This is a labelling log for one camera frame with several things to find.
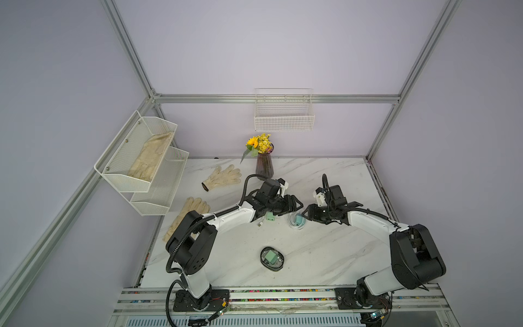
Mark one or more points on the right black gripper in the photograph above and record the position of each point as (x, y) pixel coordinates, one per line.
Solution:
(312, 214)

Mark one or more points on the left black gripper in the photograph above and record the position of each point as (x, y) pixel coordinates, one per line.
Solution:
(289, 205)

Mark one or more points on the teal charger plug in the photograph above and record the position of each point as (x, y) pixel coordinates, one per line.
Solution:
(299, 221)

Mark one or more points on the green charger plug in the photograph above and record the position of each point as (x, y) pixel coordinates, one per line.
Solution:
(271, 257)
(270, 216)

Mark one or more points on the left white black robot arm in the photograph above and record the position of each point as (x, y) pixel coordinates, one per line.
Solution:
(191, 244)

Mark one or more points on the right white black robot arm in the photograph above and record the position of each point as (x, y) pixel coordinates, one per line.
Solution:
(414, 257)

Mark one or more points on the dark glass flower vase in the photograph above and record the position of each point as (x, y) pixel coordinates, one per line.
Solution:
(264, 164)

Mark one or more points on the white knit glove on table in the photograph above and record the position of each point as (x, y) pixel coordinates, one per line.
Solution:
(221, 178)

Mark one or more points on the yellow flower bouquet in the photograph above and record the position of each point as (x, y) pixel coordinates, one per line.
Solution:
(258, 145)

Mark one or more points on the beige leather glove on table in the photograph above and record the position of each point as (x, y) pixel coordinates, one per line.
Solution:
(191, 204)

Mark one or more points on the lower white mesh shelf bin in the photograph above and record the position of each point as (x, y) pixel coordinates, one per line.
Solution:
(158, 200)

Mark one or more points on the white mesh shelf bin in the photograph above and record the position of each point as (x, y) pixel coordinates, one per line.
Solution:
(118, 158)
(158, 200)

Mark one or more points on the beige glove in bin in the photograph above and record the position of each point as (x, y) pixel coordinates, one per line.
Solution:
(148, 161)

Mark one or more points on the upper white mesh shelf bin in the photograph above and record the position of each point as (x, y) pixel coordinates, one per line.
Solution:
(118, 158)

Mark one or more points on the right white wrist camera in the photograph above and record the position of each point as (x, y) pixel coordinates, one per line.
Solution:
(320, 197)

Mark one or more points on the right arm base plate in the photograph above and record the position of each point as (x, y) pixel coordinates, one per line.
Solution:
(358, 298)

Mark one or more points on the white wire wall basket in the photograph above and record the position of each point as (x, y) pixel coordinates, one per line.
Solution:
(283, 110)

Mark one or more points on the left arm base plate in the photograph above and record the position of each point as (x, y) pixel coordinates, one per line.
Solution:
(212, 300)

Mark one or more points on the aluminium front rail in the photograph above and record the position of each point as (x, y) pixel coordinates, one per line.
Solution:
(286, 306)

